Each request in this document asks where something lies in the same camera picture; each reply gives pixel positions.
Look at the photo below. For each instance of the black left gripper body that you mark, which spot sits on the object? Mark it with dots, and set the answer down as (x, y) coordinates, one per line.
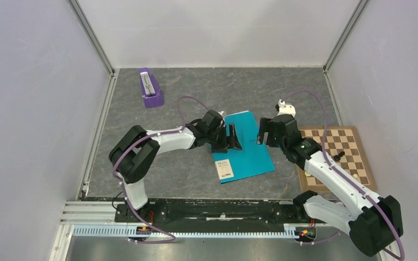
(216, 138)

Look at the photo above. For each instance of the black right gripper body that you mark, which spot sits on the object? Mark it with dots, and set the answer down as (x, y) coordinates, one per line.
(272, 140)

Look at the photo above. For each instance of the black folder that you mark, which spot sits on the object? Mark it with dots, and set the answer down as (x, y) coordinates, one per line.
(252, 160)

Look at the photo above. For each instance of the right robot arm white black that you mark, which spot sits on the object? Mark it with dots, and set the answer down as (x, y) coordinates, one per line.
(372, 222)

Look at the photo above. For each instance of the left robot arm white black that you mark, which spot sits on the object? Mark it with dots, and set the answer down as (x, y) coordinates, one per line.
(135, 152)

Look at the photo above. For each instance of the black chess piece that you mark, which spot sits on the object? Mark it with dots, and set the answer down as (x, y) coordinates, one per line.
(339, 156)

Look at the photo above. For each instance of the wooden chessboard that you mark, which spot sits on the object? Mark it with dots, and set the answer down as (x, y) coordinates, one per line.
(339, 138)

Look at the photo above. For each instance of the purple metronome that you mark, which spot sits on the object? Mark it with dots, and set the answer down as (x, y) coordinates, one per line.
(152, 93)

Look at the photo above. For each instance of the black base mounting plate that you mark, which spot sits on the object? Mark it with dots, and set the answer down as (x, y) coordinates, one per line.
(220, 216)

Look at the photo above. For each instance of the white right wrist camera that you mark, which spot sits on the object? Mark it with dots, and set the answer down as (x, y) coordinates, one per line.
(285, 108)

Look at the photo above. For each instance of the aluminium frame rail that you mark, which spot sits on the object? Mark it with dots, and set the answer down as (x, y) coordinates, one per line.
(115, 219)

